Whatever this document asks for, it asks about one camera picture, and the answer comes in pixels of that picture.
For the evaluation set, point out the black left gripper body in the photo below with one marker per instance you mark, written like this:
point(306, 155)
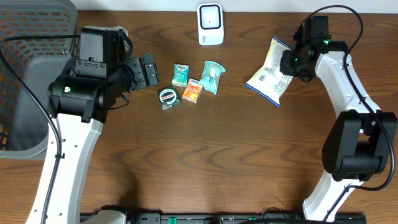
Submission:
point(136, 73)

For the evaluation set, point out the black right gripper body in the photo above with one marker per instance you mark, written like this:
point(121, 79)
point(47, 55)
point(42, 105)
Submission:
point(290, 63)

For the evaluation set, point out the green tissue pack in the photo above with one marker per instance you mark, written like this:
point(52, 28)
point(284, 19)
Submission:
point(181, 73)

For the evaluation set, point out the black round-logo packet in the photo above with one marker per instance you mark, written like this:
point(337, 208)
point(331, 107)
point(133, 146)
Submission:
point(168, 97)

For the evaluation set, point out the yellow snack bag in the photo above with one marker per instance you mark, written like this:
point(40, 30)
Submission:
point(269, 81)

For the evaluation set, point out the orange tissue pack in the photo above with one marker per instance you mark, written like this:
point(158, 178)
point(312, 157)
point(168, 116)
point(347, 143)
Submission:
point(193, 91)

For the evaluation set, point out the teal packet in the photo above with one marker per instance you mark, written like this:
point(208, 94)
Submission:
point(211, 76)

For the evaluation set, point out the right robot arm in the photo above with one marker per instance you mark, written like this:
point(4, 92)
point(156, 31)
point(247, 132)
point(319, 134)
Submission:
point(359, 144)

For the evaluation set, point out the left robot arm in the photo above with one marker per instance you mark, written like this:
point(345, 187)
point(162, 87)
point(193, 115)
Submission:
point(79, 101)

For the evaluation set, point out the dark grey plastic basket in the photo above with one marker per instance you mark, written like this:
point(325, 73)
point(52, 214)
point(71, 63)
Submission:
point(40, 46)

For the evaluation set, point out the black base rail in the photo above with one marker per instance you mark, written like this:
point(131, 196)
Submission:
point(156, 218)

